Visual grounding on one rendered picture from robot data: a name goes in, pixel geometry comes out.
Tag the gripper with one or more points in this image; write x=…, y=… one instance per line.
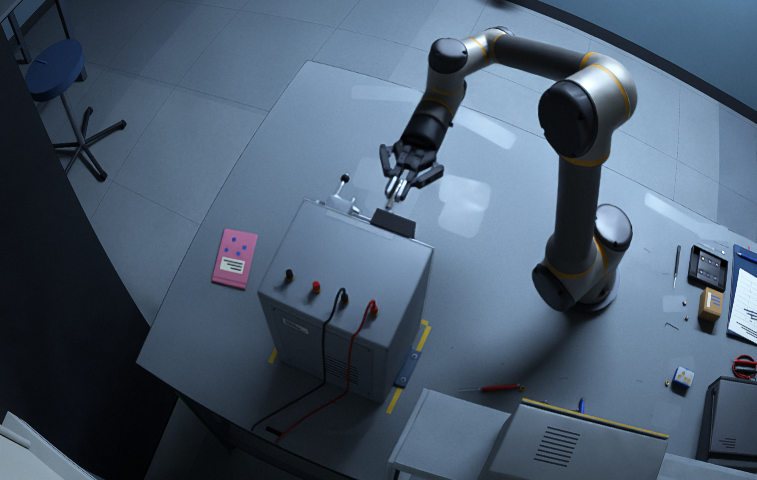
x=426, y=132

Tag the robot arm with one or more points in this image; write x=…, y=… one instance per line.
x=577, y=199

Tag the black dial block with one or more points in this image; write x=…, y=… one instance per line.
x=392, y=222

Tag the grey fixture box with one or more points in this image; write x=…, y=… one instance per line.
x=345, y=291

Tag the grey lever with black knob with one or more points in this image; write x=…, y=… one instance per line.
x=342, y=195

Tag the pink notebook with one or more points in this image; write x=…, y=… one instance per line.
x=235, y=260

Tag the plain grey box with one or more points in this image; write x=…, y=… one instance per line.
x=447, y=434

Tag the small blue marker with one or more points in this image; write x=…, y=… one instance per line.
x=581, y=405

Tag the black parts tray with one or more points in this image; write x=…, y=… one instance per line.
x=708, y=268

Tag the grey vented instrument case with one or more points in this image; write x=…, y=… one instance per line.
x=570, y=444

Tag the small cardboard box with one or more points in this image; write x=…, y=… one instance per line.
x=710, y=305

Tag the small white blue box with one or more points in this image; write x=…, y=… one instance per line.
x=683, y=378

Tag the blue round stool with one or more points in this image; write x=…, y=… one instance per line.
x=54, y=67

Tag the blue clipboard with paper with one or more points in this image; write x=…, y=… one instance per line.
x=752, y=305

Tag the dark grey instrument box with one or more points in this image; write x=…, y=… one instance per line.
x=740, y=417

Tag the blue clamp bracket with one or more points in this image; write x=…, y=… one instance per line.
x=408, y=370

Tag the dark metal table frame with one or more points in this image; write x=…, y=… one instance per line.
x=17, y=30

